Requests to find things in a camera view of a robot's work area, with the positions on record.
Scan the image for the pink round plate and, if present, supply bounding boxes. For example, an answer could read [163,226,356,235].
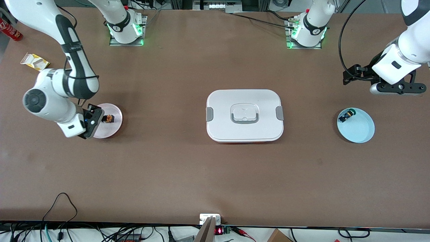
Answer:
[91,103,123,139]

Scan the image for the light blue round plate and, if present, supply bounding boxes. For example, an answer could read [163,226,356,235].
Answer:
[337,107,375,144]

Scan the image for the yellow white opened carton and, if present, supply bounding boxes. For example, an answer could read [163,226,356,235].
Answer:
[20,53,50,73]

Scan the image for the red can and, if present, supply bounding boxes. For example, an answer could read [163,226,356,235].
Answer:
[0,17,24,41]

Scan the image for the white clamp block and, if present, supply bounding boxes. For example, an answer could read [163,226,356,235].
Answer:
[200,214,221,226]

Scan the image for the white power strip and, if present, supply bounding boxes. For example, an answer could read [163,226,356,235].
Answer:
[193,0,243,11]

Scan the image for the brown cardboard box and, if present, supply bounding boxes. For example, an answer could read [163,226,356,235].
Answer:
[267,229,293,242]

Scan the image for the red clip lead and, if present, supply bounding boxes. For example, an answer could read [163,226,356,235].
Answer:
[232,227,256,242]

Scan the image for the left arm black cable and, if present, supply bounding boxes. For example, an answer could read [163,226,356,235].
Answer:
[339,0,368,81]

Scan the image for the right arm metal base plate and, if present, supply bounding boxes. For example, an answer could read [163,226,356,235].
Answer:
[109,14,147,46]

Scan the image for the white lunch box grey handle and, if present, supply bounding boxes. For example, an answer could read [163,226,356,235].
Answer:
[206,89,284,144]

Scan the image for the thin black table cable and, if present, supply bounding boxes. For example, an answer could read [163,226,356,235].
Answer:
[231,13,296,29]

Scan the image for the black looped cable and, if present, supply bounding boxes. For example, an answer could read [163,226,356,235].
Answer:
[42,193,78,241]

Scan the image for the black curled cable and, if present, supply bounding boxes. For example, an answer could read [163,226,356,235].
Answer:
[338,228,371,239]

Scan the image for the grey camera mount bar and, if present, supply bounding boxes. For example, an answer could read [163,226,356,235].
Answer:
[194,216,217,242]

